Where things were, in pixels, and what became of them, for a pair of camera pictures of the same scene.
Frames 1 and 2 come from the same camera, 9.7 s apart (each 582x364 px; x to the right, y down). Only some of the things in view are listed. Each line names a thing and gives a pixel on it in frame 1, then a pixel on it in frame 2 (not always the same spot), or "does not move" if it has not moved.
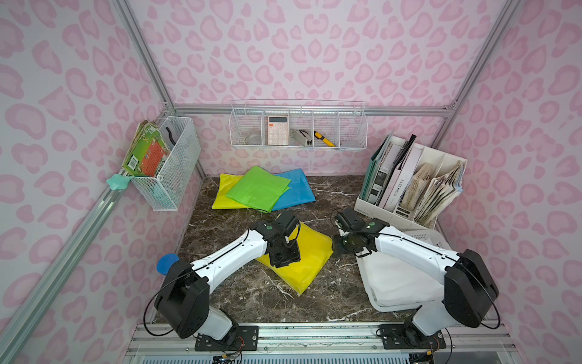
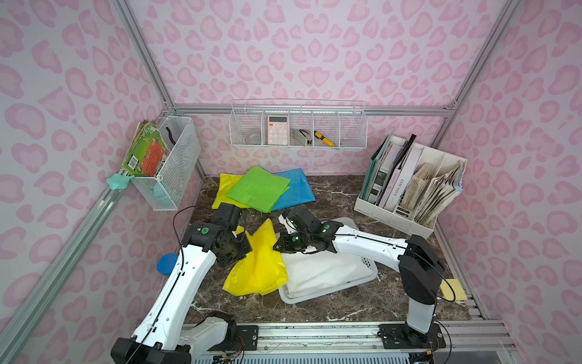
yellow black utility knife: (325, 140) does not move
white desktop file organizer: (408, 185) does not move
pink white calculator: (277, 130) does not move
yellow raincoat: (316, 249) → (264, 270)
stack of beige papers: (427, 195) does not move
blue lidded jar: (165, 262) does not move
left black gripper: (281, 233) → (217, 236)
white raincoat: (394, 282) → (308, 273)
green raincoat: (260, 187) does not move
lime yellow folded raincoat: (226, 183) does not move
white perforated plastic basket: (430, 237) → (320, 274)
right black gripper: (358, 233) → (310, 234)
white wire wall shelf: (299, 123) does not move
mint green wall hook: (117, 181) does not move
